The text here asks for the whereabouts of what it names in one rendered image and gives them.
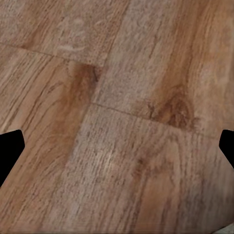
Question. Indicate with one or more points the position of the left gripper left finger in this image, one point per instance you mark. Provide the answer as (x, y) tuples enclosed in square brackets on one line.
[(11, 146)]

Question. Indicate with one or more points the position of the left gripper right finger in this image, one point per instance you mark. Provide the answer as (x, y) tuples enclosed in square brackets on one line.
[(226, 145)]

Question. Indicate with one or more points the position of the gym shoe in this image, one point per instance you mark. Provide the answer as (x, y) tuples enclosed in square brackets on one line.
[(225, 230)]

